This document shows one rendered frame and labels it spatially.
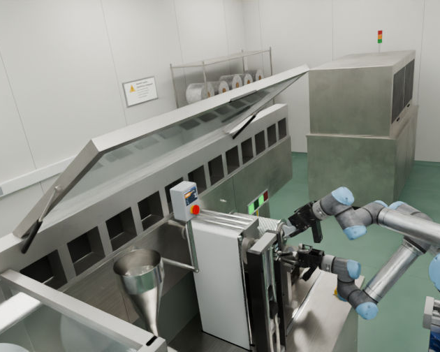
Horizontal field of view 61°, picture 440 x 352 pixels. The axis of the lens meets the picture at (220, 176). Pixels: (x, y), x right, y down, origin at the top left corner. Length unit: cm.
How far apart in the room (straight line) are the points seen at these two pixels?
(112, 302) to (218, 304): 44
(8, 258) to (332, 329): 127
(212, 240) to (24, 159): 264
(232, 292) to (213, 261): 14
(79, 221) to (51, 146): 270
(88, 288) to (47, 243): 23
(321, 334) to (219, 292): 47
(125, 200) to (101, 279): 28
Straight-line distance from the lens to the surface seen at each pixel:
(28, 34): 389
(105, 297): 141
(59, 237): 123
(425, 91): 594
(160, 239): 153
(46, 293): 100
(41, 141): 387
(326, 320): 181
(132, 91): 454
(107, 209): 132
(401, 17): 590
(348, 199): 146
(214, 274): 153
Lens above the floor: 212
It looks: 21 degrees down
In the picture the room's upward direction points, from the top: 7 degrees counter-clockwise
